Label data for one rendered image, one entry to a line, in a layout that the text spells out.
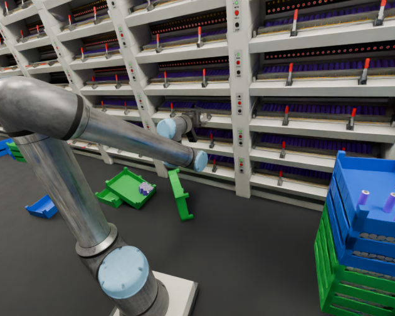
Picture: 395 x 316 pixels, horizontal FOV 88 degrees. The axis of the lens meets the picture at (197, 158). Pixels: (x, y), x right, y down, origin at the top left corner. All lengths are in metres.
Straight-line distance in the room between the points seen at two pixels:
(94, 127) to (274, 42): 0.79
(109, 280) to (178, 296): 0.32
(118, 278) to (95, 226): 0.19
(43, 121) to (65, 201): 0.29
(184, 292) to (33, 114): 0.80
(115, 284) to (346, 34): 1.15
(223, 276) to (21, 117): 0.98
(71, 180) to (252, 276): 0.87
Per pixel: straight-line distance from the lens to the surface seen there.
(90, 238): 0.84
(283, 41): 1.03
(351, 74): 1.11
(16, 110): 0.56
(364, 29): 1.02
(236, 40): 1.07
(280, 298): 1.10
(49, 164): 0.69
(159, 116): 1.46
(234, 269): 1.14
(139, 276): 0.76
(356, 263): 0.84
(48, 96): 0.54
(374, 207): 0.81
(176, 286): 1.00
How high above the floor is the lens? 0.99
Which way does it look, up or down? 31 degrees down
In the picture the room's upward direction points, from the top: 9 degrees counter-clockwise
